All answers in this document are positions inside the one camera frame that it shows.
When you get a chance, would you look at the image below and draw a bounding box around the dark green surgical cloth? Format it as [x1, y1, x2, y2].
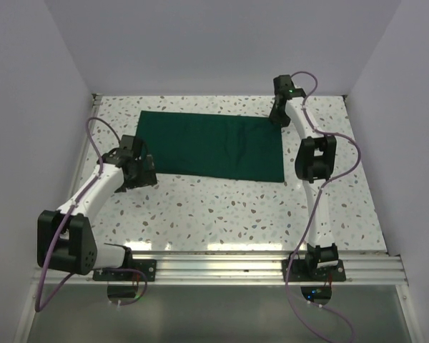
[136, 111, 285, 183]

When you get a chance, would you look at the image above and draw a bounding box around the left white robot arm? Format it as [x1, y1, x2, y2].
[36, 135, 157, 281]

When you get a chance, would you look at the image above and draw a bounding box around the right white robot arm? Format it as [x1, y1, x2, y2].
[269, 75, 339, 282]

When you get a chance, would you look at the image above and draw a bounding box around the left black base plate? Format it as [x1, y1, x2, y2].
[92, 259, 157, 282]

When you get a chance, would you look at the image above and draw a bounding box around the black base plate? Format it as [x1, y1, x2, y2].
[92, 259, 157, 282]
[281, 257, 347, 282]

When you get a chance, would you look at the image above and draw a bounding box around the aluminium mounting rail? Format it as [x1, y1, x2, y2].
[31, 249, 408, 287]

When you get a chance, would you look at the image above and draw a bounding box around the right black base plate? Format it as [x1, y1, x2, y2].
[281, 257, 347, 282]

